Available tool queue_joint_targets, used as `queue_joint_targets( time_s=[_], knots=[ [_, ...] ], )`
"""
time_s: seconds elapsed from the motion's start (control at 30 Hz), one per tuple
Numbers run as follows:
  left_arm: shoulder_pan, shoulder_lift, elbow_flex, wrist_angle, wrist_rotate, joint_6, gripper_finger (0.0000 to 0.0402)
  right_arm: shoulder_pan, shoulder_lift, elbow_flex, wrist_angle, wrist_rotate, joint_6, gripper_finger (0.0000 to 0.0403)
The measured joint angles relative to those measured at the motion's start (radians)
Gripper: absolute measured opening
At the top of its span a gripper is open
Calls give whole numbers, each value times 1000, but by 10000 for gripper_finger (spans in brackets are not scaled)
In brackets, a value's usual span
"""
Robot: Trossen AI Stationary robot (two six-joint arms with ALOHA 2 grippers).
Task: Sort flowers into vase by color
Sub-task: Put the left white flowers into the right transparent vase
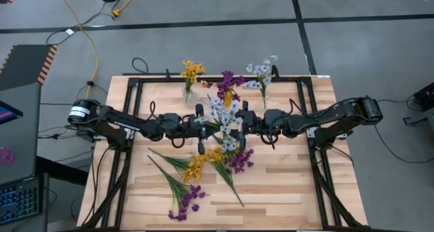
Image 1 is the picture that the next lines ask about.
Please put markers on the white artificial flower bunch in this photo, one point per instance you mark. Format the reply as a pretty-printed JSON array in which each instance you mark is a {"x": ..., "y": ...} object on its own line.
[
  {"x": 262, "y": 71},
  {"x": 222, "y": 115},
  {"x": 230, "y": 145}
]

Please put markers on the black equipment box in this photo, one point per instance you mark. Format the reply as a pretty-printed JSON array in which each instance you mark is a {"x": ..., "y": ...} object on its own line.
[{"x": 425, "y": 96}]

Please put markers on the computer monitor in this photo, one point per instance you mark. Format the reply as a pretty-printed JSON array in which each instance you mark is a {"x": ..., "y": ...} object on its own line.
[{"x": 8, "y": 113}]

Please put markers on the purple artificial flower bunch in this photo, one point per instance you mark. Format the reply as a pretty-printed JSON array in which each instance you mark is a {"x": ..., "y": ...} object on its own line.
[
  {"x": 228, "y": 81},
  {"x": 240, "y": 160},
  {"x": 186, "y": 199}
]

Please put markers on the black table clamp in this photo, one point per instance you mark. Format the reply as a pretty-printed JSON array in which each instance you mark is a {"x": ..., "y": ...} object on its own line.
[
  {"x": 167, "y": 73},
  {"x": 274, "y": 69}
]

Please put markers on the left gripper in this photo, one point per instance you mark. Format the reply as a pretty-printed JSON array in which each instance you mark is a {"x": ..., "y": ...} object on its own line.
[{"x": 195, "y": 127}]

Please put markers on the clear slim glass vase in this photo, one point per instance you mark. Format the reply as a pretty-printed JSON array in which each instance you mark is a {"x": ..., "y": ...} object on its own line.
[{"x": 266, "y": 103}]

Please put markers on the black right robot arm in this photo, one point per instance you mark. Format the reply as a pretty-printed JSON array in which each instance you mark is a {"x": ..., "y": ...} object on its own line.
[{"x": 339, "y": 115}]

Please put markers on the amber glass bottle vase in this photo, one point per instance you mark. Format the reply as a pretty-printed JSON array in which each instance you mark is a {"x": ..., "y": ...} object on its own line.
[{"x": 228, "y": 99}]

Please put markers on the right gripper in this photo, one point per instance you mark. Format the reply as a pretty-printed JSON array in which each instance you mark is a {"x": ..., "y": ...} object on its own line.
[{"x": 252, "y": 123}]

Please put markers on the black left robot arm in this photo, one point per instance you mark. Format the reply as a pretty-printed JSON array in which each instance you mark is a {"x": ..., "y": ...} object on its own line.
[{"x": 115, "y": 118}]

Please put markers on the grey desk top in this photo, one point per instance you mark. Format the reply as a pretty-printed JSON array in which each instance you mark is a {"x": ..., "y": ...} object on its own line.
[{"x": 23, "y": 140}]

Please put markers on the black aluminium table frame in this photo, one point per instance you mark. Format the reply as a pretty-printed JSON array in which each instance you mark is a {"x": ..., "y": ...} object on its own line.
[{"x": 162, "y": 79}]

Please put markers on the small white tag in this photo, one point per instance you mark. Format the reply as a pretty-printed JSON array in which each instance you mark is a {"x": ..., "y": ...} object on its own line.
[{"x": 69, "y": 31}]

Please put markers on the clear ribbed glass vase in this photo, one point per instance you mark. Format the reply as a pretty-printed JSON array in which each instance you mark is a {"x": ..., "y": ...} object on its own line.
[{"x": 190, "y": 99}]

